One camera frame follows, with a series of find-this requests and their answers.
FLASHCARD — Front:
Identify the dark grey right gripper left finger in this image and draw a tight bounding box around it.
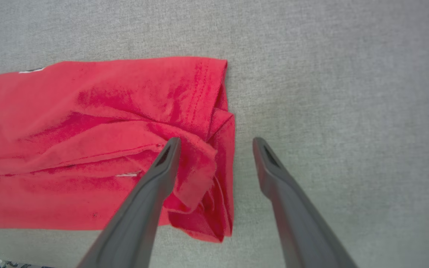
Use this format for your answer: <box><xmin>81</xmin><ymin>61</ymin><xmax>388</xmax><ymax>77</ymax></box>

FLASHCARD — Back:
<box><xmin>77</xmin><ymin>137</ymin><xmax>182</xmax><ymax>268</ymax></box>

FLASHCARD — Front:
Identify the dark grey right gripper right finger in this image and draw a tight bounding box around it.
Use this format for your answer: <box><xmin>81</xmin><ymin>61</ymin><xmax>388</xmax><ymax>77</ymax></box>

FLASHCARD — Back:
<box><xmin>252</xmin><ymin>137</ymin><xmax>359</xmax><ymax>268</ymax></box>

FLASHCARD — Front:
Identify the red shirt with white trim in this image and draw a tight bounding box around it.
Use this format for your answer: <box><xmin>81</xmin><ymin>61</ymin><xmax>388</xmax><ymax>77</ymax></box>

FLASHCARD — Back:
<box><xmin>0</xmin><ymin>57</ymin><xmax>236</xmax><ymax>243</ymax></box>

